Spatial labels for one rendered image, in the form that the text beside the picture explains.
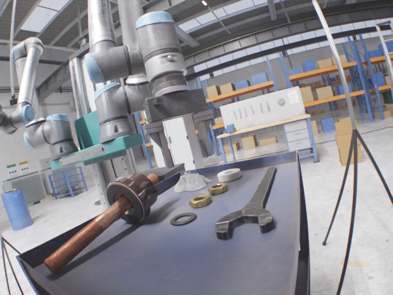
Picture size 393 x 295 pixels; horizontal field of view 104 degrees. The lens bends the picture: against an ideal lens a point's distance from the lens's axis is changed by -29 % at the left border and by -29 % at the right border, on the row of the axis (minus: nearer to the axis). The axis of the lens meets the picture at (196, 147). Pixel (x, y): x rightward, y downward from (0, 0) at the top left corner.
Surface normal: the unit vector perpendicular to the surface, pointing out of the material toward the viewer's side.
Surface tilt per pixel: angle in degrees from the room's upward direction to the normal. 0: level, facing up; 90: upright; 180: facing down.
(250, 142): 90
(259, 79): 90
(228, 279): 0
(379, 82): 90
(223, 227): 0
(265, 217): 0
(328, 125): 90
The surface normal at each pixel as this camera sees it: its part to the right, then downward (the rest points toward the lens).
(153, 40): -0.16, 0.11
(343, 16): -0.39, 0.16
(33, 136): 0.13, 0.21
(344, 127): -0.58, 0.21
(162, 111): 0.34, -0.02
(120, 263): -0.25, -0.97
